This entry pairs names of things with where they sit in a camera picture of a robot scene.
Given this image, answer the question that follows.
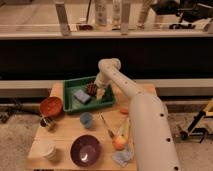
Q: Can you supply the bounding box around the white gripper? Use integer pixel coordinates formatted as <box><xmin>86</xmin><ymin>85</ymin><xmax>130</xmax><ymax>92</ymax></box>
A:
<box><xmin>94</xmin><ymin>73</ymin><xmax>109</xmax><ymax>100</ymax></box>

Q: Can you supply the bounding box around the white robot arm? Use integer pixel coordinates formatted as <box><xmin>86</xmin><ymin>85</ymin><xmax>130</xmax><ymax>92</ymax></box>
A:
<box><xmin>95</xmin><ymin>58</ymin><xmax>181</xmax><ymax>171</ymax></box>

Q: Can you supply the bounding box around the red bowl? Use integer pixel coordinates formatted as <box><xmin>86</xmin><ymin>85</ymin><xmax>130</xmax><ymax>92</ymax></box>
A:
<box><xmin>39</xmin><ymin>97</ymin><xmax>62</xmax><ymax>117</ymax></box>

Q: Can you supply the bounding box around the purple bowl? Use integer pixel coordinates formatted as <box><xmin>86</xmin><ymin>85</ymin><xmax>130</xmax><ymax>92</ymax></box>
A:
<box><xmin>70</xmin><ymin>135</ymin><xmax>102</xmax><ymax>167</ymax></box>

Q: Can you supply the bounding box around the blue sponge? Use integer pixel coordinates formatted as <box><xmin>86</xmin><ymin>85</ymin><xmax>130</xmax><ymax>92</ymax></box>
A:
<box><xmin>74</xmin><ymin>90</ymin><xmax>91</xmax><ymax>104</ymax></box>

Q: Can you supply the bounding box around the small blue cup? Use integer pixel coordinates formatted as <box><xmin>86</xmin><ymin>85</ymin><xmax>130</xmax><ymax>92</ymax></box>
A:
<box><xmin>80</xmin><ymin>112</ymin><xmax>93</xmax><ymax>129</ymax></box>

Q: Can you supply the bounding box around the orange carrot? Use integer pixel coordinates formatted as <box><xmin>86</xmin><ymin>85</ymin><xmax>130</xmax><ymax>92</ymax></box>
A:
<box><xmin>120</xmin><ymin>108</ymin><xmax>129</xmax><ymax>115</ymax></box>

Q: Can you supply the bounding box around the green plastic tray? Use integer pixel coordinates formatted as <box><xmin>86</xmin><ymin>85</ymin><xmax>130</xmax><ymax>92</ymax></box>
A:
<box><xmin>63</xmin><ymin>76</ymin><xmax>115</xmax><ymax>114</ymax></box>

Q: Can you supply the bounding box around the peach fruit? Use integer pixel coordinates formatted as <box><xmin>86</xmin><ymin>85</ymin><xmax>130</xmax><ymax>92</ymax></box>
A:
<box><xmin>112</xmin><ymin>136</ymin><xmax>127</xmax><ymax>150</ymax></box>

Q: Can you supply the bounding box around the crumpled blue cloth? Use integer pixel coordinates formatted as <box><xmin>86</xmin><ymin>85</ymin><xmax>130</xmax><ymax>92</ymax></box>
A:
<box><xmin>112</xmin><ymin>147</ymin><xmax>133</xmax><ymax>167</ymax></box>

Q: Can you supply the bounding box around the screwdriver with wooden handle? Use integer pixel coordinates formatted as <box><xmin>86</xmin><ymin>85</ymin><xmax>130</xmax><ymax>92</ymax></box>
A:
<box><xmin>100</xmin><ymin>114</ymin><xmax>115</xmax><ymax>139</ymax></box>

